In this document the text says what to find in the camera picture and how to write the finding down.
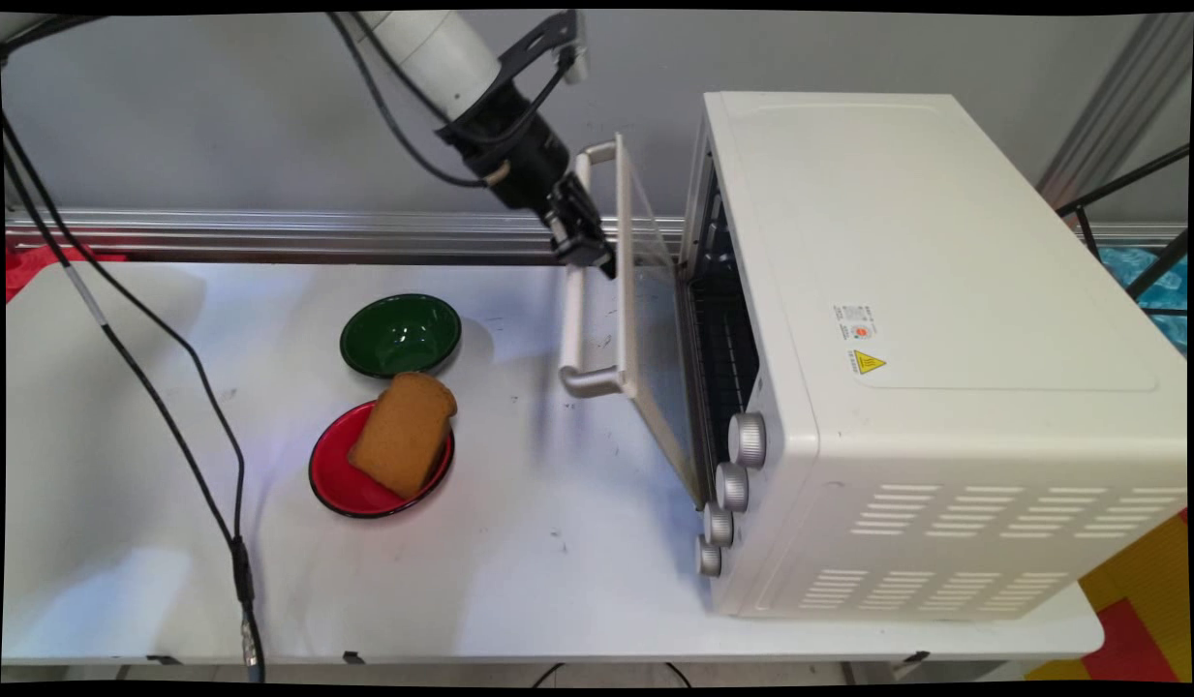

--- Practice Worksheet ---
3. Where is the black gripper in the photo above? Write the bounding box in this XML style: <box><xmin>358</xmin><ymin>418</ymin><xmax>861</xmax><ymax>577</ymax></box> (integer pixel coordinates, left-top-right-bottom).
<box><xmin>438</xmin><ymin>87</ymin><xmax>619</xmax><ymax>282</ymax></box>

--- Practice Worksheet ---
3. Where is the glass oven door with handle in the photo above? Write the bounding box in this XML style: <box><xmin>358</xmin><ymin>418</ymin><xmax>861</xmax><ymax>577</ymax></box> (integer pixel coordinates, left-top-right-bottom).
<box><xmin>558</xmin><ymin>133</ymin><xmax>710</xmax><ymax>511</ymax></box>

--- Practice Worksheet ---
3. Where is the green bowl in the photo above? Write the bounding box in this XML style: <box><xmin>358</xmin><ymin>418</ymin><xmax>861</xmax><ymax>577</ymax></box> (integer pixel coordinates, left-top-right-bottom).
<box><xmin>340</xmin><ymin>292</ymin><xmax>463</xmax><ymax>379</ymax></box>

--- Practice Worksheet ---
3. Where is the large silver oven knob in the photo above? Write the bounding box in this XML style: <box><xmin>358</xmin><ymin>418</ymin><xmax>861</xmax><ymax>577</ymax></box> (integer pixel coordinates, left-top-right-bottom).
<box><xmin>727</xmin><ymin>411</ymin><xmax>769</xmax><ymax>470</ymax></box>

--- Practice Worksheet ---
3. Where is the brown bread slice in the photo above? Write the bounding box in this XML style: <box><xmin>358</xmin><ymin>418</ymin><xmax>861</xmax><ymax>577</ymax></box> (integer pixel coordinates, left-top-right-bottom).
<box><xmin>348</xmin><ymin>372</ymin><xmax>459</xmax><ymax>500</ymax></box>

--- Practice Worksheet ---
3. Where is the red plate with black rim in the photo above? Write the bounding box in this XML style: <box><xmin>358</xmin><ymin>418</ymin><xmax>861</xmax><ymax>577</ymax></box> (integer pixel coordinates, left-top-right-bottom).
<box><xmin>308</xmin><ymin>400</ymin><xmax>456</xmax><ymax>519</ymax></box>

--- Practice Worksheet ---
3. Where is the white toaster oven body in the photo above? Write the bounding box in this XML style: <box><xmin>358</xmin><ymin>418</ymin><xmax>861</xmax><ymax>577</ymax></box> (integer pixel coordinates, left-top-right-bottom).
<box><xmin>678</xmin><ymin>92</ymin><xmax>1189</xmax><ymax>621</ymax></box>

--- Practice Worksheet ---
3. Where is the slanted aluminium profile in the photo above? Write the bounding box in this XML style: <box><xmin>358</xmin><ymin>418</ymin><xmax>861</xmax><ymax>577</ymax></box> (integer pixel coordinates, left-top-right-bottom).
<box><xmin>1034</xmin><ymin>12</ymin><xmax>1194</xmax><ymax>208</ymax></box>

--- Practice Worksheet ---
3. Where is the red cloth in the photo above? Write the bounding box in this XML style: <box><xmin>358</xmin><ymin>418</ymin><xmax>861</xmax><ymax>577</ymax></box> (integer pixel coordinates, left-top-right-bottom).
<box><xmin>5</xmin><ymin>243</ymin><xmax>130</xmax><ymax>305</ymax></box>

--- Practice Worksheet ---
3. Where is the blue patterned sheet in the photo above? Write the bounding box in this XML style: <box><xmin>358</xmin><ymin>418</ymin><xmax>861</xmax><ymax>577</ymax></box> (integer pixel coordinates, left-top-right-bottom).
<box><xmin>1098</xmin><ymin>246</ymin><xmax>1189</xmax><ymax>355</ymax></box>

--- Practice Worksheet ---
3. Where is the yellow and red floor mat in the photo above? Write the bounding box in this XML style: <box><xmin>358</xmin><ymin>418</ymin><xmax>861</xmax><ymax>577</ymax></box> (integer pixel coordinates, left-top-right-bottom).
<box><xmin>1026</xmin><ymin>513</ymin><xmax>1194</xmax><ymax>684</ymax></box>

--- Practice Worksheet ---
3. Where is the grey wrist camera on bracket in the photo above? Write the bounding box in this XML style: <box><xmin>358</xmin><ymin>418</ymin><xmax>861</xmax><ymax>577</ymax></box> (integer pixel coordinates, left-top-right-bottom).
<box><xmin>498</xmin><ymin>10</ymin><xmax>592</xmax><ymax>90</ymax></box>

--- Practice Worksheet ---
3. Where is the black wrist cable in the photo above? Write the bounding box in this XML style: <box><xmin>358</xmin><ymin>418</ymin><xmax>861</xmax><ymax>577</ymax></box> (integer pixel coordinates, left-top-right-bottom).
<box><xmin>327</xmin><ymin>11</ymin><xmax>508</xmax><ymax>189</ymax></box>

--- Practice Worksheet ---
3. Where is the aluminium rail along table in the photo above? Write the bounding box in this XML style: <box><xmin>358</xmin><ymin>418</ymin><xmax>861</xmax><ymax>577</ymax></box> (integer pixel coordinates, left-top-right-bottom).
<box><xmin>5</xmin><ymin>209</ymin><xmax>1189</xmax><ymax>267</ymax></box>

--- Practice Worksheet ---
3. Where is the thin black cable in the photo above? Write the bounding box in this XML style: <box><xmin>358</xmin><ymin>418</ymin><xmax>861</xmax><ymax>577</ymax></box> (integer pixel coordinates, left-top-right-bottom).
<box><xmin>3</xmin><ymin>111</ymin><xmax>249</xmax><ymax>543</ymax></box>

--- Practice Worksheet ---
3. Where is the black cable loop under table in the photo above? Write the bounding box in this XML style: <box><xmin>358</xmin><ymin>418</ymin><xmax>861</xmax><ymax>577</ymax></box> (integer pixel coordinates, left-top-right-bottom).
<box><xmin>532</xmin><ymin>662</ymin><xmax>695</xmax><ymax>689</ymax></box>

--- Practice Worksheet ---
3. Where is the black cable with connector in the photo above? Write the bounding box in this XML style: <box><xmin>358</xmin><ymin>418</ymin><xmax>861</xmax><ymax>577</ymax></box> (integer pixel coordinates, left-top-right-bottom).
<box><xmin>3</xmin><ymin>150</ymin><xmax>268</xmax><ymax>683</ymax></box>

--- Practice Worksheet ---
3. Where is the black metal frame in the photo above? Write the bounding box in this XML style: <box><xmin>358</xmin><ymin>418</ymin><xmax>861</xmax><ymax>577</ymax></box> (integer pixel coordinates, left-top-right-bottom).
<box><xmin>1056</xmin><ymin>143</ymin><xmax>1191</xmax><ymax>320</ymax></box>

